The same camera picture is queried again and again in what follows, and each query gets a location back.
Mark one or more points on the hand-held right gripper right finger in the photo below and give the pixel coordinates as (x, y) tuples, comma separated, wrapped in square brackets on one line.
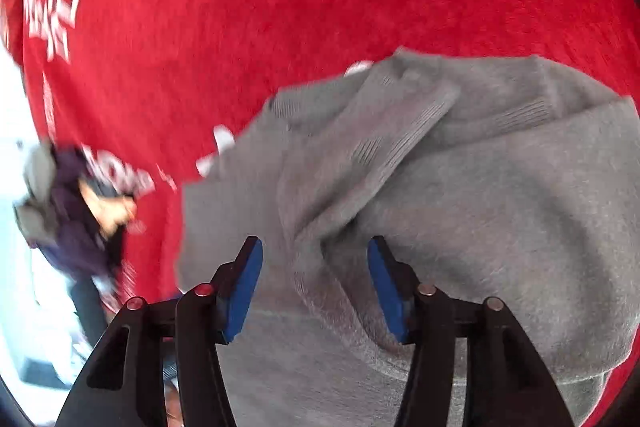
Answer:
[(387, 292)]

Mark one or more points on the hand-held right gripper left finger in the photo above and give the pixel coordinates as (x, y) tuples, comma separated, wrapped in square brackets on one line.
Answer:
[(245, 287)]

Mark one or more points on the grey towel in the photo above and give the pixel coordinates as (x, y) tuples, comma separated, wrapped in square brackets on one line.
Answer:
[(450, 187)]

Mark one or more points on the person's left hand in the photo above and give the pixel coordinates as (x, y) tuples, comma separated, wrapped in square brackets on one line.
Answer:
[(111, 209)]

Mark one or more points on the red printed blanket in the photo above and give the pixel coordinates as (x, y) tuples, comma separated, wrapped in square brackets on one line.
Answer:
[(210, 47)]

